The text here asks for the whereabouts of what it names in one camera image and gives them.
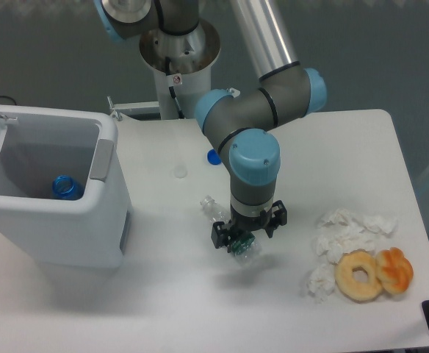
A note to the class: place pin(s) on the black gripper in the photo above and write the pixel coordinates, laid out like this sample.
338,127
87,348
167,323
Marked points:
269,219

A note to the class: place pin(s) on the clear green-label plastic bottle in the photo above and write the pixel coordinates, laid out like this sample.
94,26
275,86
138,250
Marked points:
248,249

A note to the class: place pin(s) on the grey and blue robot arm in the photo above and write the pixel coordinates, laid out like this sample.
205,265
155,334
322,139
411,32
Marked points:
238,126

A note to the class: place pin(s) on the blue bottle cap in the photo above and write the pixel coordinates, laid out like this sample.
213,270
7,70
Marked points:
213,158

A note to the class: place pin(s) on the white bottle cap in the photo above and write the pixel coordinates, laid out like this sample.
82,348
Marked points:
180,171

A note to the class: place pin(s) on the blue plastic bottle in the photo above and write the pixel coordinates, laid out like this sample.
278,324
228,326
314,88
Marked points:
65,187

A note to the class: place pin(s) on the large crumpled white tissue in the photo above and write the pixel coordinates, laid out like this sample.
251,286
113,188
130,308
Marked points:
343,231

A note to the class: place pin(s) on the small crumpled white tissue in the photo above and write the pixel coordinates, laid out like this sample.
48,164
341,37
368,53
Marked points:
321,283

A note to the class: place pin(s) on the orange twisted bread roll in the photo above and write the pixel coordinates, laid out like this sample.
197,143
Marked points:
394,270

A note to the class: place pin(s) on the white trash bin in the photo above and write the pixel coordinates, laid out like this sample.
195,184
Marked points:
36,146

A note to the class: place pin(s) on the ring doughnut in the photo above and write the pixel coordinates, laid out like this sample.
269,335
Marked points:
355,275

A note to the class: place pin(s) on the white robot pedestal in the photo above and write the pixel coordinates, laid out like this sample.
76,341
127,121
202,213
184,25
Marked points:
182,72

